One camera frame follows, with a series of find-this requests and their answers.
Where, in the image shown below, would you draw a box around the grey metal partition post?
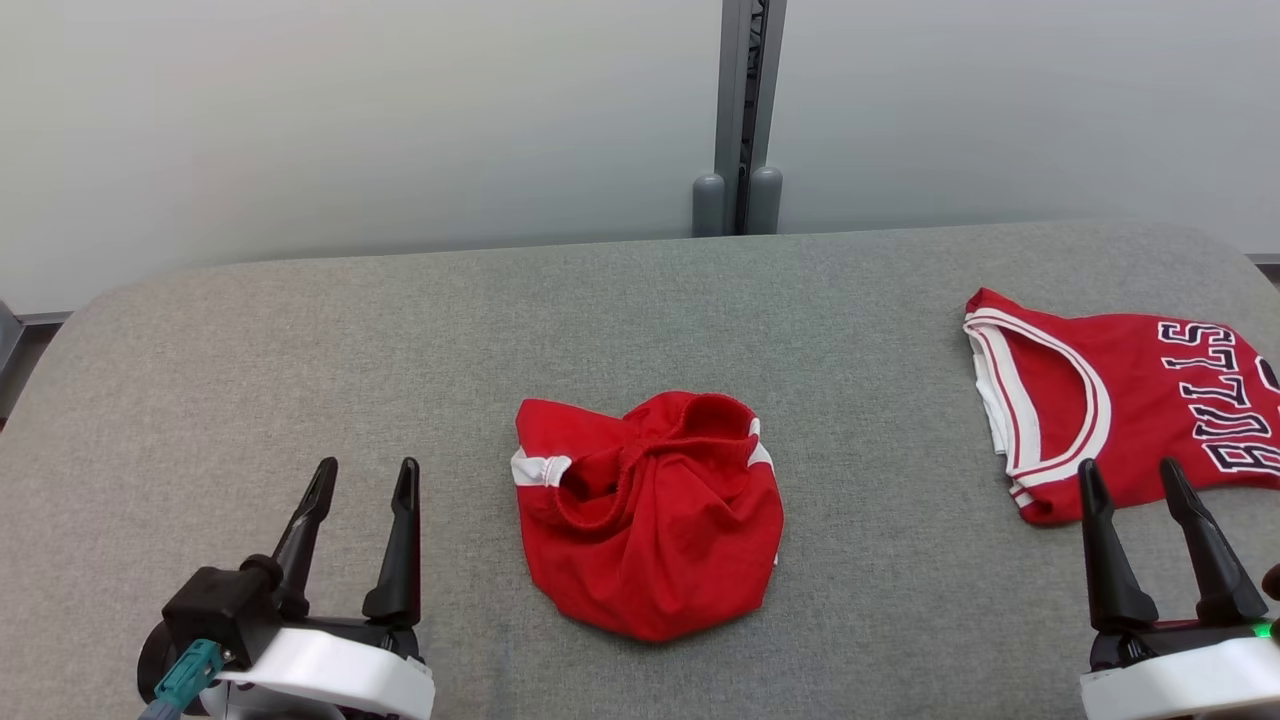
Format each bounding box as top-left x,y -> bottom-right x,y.
714,0 -> 788,236

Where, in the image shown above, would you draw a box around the grey metal table leg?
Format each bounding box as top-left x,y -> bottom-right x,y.
0,300 -> 26,421

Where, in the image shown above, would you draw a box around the teal cable connector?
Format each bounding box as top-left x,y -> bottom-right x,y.
140,640 -> 226,720

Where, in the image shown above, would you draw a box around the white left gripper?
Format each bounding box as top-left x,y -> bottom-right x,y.
215,458 -> 436,720

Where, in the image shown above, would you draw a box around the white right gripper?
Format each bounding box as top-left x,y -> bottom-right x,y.
1078,458 -> 1280,720

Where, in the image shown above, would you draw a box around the red shorts with white trim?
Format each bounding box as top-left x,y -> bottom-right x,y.
512,390 -> 786,643

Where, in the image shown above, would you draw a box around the red shirt with white sleeves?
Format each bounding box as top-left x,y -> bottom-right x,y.
963,288 -> 1280,528

